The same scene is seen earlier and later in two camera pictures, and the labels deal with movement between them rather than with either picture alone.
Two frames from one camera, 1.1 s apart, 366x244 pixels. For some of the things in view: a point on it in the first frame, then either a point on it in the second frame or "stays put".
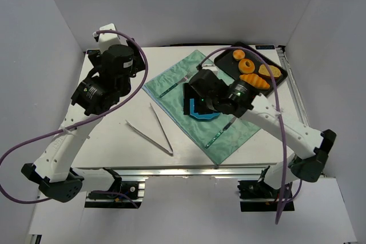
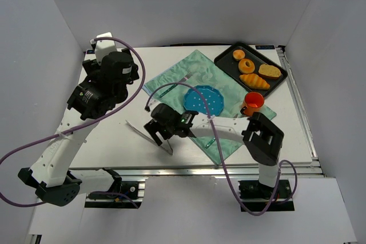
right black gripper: x=188 y=99 → x=157 y=130
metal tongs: x=148 y=137 stays put
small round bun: x=238 y=55 stays put
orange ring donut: x=243 y=68 stays put
